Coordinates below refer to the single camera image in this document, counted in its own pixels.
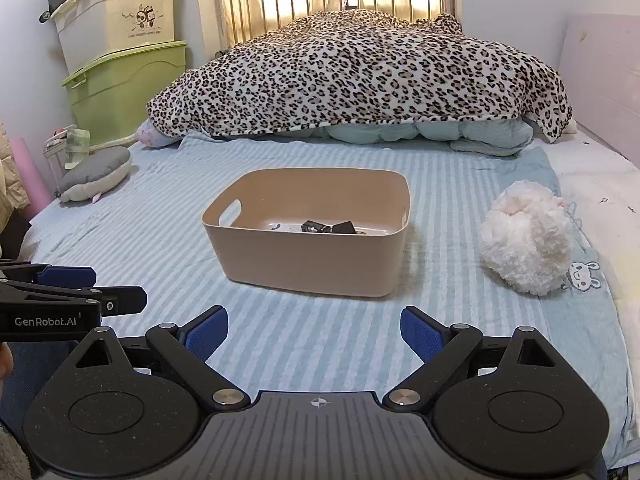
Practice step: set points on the white mattress cover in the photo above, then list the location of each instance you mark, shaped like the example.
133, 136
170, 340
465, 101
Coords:
610, 200

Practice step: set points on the pale pink pillow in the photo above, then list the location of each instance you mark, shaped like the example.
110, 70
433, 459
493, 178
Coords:
150, 135

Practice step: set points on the beige jacket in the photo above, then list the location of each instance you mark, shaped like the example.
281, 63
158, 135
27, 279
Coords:
10, 170

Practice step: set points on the leopard print blanket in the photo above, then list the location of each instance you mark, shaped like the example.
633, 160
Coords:
350, 75

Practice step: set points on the grey plush toy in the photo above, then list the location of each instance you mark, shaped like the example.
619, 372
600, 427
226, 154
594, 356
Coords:
95, 170

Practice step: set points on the teal quilted duvet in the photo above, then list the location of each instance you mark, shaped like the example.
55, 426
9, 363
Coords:
475, 135

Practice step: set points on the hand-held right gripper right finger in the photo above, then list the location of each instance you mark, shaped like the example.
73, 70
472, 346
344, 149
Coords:
420, 332

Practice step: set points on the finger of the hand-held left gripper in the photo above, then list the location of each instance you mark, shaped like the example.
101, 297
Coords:
67, 276
125, 300

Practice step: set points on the small black box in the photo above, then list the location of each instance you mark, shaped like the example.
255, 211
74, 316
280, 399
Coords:
345, 228

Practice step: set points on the blue striped bed sheet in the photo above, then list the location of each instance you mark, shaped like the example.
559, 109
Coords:
150, 240

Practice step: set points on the leopard print scrunchie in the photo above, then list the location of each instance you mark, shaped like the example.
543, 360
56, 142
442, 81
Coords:
315, 227

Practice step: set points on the green plastic storage bin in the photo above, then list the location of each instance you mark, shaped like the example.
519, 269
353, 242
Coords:
130, 95

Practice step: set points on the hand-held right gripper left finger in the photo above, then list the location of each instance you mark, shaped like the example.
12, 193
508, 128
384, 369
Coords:
207, 332

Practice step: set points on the beige plastic storage basket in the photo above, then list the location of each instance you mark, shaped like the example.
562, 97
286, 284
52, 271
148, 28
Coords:
300, 265

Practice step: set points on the pink rolled mat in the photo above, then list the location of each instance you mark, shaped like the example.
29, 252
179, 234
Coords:
30, 175

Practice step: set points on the person's left leg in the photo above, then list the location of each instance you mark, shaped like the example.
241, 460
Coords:
35, 365

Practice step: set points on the person's left hand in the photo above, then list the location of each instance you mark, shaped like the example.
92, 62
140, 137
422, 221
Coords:
5, 364

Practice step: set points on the white fluffy plush toy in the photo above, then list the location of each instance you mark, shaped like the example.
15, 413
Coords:
525, 240

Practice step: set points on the cream plastic storage bin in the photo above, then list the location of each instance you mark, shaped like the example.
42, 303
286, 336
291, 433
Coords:
100, 35

